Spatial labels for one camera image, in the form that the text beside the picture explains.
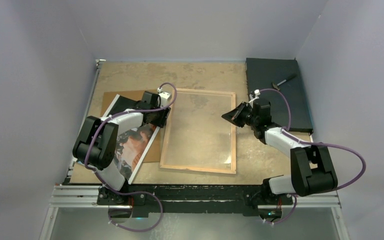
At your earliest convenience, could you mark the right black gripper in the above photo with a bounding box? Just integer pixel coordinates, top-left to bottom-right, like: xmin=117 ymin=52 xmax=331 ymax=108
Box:
xmin=221 ymin=101 xmax=258 ymax=128

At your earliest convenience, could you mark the white wooden picture frame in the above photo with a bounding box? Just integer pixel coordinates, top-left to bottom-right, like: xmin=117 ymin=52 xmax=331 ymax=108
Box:
xmin=159 ymin=87 xmax=237 ymax=175

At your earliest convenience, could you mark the printed photo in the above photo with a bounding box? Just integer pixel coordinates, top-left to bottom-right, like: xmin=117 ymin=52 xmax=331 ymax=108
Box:
xmin=76 ymin=94 xmax=162 ymax=185

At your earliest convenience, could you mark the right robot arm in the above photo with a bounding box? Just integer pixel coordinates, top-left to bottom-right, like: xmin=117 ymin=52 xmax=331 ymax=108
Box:
xmin=221 ymin=102 xmax=338 ymax=204

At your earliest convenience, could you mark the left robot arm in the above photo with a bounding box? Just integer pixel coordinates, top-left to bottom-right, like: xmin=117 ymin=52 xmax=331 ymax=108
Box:
xmin=72 ymin=91 xmax=172 ymax=205

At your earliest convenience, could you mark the black foam block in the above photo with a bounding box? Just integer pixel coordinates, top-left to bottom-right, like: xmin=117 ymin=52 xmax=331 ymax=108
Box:
xmin=245 ymin=57 xmax=314 ymax=134

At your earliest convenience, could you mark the small hammer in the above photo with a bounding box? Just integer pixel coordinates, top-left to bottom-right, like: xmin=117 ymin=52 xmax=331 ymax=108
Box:
xmin=272 ymin=73 xmax=298 ymax=91

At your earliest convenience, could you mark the brown cardboard backing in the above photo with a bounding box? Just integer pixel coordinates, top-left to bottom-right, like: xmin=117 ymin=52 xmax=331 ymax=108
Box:
xmin=100 ymin=90 xmax=163 ymax=163

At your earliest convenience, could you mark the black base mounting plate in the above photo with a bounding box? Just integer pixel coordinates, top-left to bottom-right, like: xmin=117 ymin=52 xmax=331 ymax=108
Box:
xmin=97 ymin=183 xmax=293 ymax=218

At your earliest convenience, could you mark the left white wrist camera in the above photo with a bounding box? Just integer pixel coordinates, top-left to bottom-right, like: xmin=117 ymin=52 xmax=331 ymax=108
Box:
xmin=157 ymin=87 xmax=172 ymax=108

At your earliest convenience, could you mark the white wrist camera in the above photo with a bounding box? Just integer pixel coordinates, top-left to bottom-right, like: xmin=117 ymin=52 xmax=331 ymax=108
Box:
xmin=248 ymin=89 xmax=261 ymax=105
xmin=157 ymin=87 xmax=172 ymax=108

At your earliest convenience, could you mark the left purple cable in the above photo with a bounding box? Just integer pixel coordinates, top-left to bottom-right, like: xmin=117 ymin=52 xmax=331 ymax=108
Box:
xmin=83 ymin=82 xmax=178 ymax=232

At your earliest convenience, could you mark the purple cable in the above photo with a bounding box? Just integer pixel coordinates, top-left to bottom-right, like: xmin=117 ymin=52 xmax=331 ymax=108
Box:
xmin=258 ymin=88 xmax=367 ymax=227
xmin=83 ymin=82 xmax=178 ymax=232

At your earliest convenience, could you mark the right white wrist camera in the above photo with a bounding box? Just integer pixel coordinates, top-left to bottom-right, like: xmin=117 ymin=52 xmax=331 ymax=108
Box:
xmin=248 ymin=89 xmax=261 ymax=105

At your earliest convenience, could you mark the aluminium rail frame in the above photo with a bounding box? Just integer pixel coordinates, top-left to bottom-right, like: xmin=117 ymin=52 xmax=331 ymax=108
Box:
xmin=40 ymin=60 xmax=349 ymax=240

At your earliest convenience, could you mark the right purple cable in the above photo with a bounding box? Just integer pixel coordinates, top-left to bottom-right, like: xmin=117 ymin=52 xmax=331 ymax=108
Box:
xmin=258 ymin=88 xmax=367 ymax=227

